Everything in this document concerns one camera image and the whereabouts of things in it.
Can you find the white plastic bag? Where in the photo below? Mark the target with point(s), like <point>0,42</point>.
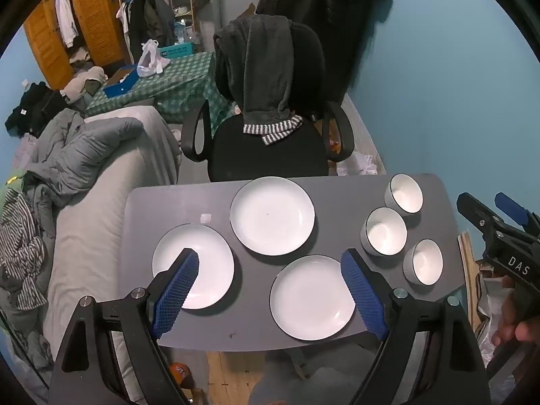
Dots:
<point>147,61</point>

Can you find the dark clothes on rack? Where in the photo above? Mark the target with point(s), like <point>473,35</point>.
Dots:
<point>152,21</point>

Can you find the orange wooden wardrobe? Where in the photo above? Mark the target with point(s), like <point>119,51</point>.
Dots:
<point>97,17</point>

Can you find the small white paper scrap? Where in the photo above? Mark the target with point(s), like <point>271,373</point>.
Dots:
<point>205,218</point>

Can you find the black hanging coats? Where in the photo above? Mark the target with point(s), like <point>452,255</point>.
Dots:
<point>320,8</point>

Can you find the black clothes pile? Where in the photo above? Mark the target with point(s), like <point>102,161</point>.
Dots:
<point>33,105</point>

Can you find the striped shirt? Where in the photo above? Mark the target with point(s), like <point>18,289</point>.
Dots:
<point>21,236</point>

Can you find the person's right hand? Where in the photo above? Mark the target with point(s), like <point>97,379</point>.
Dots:
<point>508,325</point>

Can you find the grey sofa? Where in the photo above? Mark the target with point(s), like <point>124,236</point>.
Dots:
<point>84,240</point>

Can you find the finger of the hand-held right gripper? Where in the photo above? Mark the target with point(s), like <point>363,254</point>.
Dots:
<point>512,211</point>
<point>479,215</point>

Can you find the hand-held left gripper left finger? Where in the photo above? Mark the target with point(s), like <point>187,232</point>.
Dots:
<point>177,295</point>

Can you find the wooden planks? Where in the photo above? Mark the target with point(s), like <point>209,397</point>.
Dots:
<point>467,270</point>

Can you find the white plate with black rim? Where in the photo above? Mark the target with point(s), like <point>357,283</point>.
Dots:
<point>213,270</point>
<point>308,299</point>
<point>272,216</point>

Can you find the teal cardboard box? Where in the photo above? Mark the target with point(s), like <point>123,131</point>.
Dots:
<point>177,50</point>

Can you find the blue flat cardboard box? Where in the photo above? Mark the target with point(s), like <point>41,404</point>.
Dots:
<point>122,88</point>

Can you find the grey ribbed bowl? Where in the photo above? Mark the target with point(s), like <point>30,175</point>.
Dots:
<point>403,193</point>
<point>384,232</point>
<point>423,261</point>

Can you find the white cloth on floor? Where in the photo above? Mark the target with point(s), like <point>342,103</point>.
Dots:
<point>363,164</point>

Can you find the orange ball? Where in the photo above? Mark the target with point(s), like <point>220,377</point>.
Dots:
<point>181,375</point>

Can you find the dark grey hoodie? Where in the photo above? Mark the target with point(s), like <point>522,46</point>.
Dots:
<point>261,71</point>

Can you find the black office chair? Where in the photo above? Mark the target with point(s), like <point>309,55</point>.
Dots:
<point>270,156</point>

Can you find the white hanging shirt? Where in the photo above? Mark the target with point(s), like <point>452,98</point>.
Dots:
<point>65,17</point>

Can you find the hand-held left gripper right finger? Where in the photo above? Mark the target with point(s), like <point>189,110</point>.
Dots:
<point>363,299</point>

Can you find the crumpled white plastic sheet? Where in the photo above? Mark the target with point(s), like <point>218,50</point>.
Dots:
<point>489,295</point>

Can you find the beige cloth pile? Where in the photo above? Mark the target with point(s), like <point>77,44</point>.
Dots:
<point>84,82</point>

